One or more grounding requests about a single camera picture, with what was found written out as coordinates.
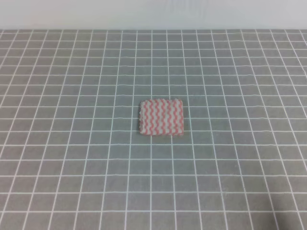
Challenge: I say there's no pink white wavy towel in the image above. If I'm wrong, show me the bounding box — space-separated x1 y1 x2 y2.
139 99 184 136

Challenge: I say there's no grey grid tablecloth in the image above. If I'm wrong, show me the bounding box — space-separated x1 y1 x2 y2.
0 29 307 230

